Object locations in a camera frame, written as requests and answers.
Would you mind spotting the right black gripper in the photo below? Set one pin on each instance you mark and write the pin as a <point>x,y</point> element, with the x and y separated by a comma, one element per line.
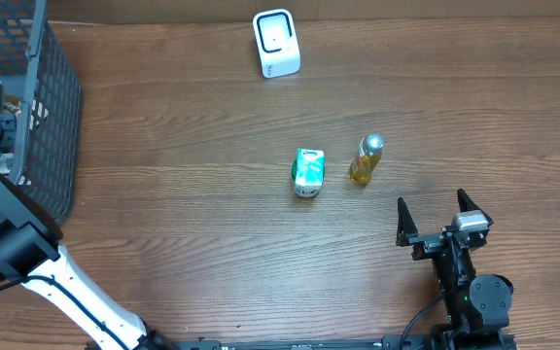
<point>430,240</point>

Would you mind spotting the yellow liquid bottle silver cap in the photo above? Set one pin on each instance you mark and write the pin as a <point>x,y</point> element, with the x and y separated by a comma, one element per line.
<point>369,154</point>

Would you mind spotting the teal tissue pack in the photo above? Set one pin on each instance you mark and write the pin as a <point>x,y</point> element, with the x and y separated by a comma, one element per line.
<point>6,162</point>
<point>308,172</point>

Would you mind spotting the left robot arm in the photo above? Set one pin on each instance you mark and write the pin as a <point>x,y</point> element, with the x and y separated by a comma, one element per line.
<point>31,255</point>

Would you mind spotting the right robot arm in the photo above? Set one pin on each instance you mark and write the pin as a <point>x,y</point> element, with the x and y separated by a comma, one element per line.
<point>477,306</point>

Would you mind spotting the white barcode scanner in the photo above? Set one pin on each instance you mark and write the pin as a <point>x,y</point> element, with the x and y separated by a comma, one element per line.
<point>277,43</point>

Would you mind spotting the grey plastic shopping basket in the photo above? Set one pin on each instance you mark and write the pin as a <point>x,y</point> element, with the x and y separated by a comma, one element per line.
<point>35,68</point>

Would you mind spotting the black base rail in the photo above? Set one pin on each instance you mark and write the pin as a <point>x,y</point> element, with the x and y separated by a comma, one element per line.
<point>338,345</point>

